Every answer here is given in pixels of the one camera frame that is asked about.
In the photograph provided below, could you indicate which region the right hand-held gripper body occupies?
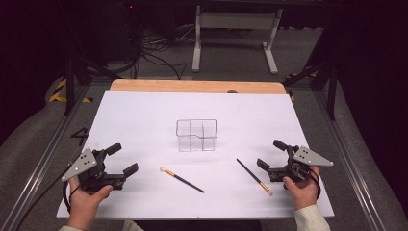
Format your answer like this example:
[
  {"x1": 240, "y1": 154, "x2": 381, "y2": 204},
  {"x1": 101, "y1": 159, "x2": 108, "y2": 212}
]
[{"x1": 268, "y1": 144, "x2": 335, "y2": 184}]

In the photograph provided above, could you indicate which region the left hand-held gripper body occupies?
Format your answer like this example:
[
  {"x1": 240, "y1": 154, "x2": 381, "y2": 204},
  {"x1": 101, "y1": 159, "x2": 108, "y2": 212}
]
[{"x1": 61, "y1": 147, "x2": 128, "y2": 193}]

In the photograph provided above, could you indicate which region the black makeup brush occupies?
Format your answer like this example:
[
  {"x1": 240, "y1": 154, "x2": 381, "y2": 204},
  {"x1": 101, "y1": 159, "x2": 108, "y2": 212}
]
[
  {"x1": 160, "y1": 166, "x2": 206, "y2": 194},
  {"x1": 236, "y1": 158, "x2": 274, "y2": 196}
]

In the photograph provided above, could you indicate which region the clear plastic organizer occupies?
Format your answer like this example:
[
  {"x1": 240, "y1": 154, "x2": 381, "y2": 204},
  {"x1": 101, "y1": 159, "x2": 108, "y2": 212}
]
[{"x1": 175, "y1": 118, "x2": 218, "y2": 153}]

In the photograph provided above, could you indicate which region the person's left hand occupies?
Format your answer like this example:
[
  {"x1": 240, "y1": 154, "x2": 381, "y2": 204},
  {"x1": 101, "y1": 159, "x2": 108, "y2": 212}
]
[{"x1": 66, "y1": 177, "x2": 114, "y2": 230}]

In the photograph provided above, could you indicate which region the person's right hand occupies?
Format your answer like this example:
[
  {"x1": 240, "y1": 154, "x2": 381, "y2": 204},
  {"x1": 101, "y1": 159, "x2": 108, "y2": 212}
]
[{"x1": 282, "y1": 166, "x2": 321, "y2": 211}]

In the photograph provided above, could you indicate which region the yellow black floor tape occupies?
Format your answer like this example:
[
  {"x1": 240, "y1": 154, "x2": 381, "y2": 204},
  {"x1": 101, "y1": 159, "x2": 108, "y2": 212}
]
[{"x1": 284, "y1": 70, "x2": 319, "y2": 102}]

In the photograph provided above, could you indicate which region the black tripod stand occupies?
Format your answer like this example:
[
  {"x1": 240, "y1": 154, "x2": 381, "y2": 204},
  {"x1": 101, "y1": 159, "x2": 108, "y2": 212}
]
[
  {"x1": 282, "y1": 57, "x2": 339, "y2": 122},
  {"x1": 62, "y1": 52, "x2": 123, "y2": 117}
]

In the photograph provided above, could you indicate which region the dark curtain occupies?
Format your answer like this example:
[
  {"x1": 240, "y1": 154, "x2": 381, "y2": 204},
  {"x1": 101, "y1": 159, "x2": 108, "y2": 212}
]
[
  {"x1": 0, "y1": 0, "x2": 73, "y2": 146},
  {"x1": 316, "y1": 0, "x2": 408, "y2": 211}
]

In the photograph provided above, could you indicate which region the wooden table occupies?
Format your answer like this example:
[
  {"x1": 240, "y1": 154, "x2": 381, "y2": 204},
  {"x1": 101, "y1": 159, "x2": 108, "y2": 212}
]
[{"x1": 109, "y1": 79, "x2": 288, "y2": 95}]

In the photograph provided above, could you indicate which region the dark equipment box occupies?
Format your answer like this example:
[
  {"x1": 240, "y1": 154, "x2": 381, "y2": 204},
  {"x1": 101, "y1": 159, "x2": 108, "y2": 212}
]
[{"x1": 90, "y1": 0, "x2": 143, "y2": 64}]

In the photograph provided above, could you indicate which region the white metal stand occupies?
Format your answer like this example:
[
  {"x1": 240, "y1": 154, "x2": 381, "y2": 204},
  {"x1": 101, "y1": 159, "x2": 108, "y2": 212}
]
[{"x1": 191, "y1": 4, "x2": 284, "y2": 75}]

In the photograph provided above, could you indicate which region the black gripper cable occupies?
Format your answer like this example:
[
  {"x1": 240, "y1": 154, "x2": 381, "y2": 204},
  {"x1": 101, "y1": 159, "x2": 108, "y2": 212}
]
[
  {"x1": 62, "y1": 180, "x2": 81, "y2": 214},
  {"x1": 307, "y1": 167, "x2": 322, "y2": 200}
]

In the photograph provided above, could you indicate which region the aluminium rail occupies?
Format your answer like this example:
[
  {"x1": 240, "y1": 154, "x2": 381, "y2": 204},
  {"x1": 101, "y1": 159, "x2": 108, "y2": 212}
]
[
  {"x1": 311, "y1": 90, "x2": 390, "y2": 231},
  {"x1": 0, "y1": 84, "x2": 94, "y2": 231}
]

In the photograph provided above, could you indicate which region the bundle of floor cables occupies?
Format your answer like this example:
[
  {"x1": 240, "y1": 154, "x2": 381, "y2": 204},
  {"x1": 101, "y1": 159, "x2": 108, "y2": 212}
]
[{"x1": 136, "y1": 23, "x2": 197, "y2": 81}]

